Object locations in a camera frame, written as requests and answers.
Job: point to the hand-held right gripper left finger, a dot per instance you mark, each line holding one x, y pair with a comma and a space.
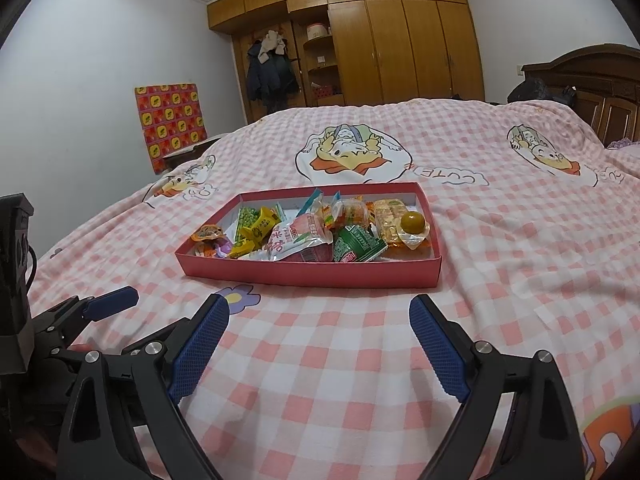
197, 350

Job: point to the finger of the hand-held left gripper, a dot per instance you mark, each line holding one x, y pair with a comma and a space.
110, 302

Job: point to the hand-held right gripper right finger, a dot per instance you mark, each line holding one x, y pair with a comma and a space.
440, 350

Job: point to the yellow candy packet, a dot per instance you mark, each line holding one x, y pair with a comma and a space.
242, 248
262, 222

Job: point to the red cardboard box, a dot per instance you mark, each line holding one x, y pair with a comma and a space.
300, 272

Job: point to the brown round jelly pack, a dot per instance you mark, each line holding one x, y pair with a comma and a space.
412, 222

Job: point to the green red-label snack packet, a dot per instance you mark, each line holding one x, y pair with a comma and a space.
355, 247

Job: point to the wafer biscuit packet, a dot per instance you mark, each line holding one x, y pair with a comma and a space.
385, 217

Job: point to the green pea packet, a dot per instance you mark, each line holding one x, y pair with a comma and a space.
247, 214

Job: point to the pink drink pouch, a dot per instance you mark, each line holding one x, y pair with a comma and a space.
300, 237

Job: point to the clear orange snack packet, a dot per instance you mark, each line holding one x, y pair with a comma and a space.
352, 212

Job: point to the clear blue-edged snack packet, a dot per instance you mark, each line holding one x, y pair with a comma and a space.
320, 205

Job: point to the pink checked printed blanket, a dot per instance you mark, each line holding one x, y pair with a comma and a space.
325, 360

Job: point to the dark wooden stool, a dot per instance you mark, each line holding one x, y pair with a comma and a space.
190, 152

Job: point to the black bag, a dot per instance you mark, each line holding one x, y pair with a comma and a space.
535, 91

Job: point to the purple frilled pillow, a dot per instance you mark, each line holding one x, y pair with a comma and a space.
625, 144

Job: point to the hanging dark jackets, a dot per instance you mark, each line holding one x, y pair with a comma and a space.
270, 75

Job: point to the red basket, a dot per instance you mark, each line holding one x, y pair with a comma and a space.
326, 91

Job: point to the dark wooden headboard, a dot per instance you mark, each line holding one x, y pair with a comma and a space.
600, 90

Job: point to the wooden wardrobe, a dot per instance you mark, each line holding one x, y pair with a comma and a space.
400, 45

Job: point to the pink round box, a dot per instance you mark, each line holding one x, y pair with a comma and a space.
316, 31

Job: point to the red patterned wall cloth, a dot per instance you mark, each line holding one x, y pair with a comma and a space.
170, 125

